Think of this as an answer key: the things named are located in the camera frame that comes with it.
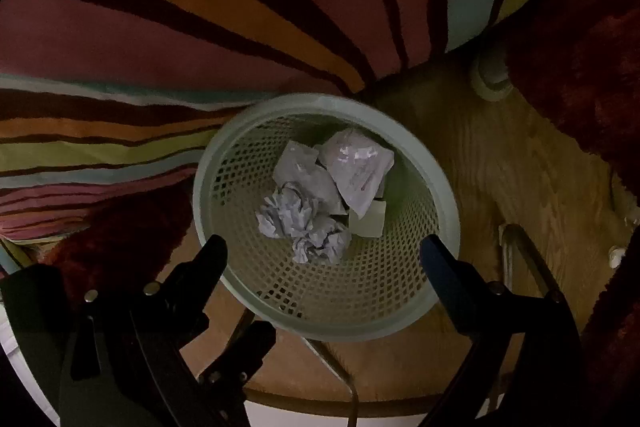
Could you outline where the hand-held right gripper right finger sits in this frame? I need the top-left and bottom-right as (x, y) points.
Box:
(417, 236), (588, 427)

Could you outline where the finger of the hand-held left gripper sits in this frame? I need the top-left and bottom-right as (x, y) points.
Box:
(197, 320), (277, 391)

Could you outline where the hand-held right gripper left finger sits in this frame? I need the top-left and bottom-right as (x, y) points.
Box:
(59, 234), (251, 427)

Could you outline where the white paper ball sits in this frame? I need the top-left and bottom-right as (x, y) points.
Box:
(291, 214), (352, 265)
(255, 187), (321, 239)

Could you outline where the white cardboard box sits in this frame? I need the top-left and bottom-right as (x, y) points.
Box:
(272, 141), (351, 215)

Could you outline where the white plastic packet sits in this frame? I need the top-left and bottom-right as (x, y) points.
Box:
(317, 129), (396, 218)

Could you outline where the pale green mesh wastebasket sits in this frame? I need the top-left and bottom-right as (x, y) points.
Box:
(192, 93), (461, 342)

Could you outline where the red fuzzy rug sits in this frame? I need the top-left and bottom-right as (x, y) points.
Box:
(502, 0), (640, 427)
(40, 187), (203, 303)

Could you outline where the white round bed leg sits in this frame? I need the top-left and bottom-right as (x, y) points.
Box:
(470, 49), (516, 102)

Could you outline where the striped bed sheet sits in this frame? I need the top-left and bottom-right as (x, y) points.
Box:
(0, 0), (636, 268)

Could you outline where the chrome tube frame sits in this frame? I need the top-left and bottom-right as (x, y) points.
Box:
(300, 221), (563, 427)

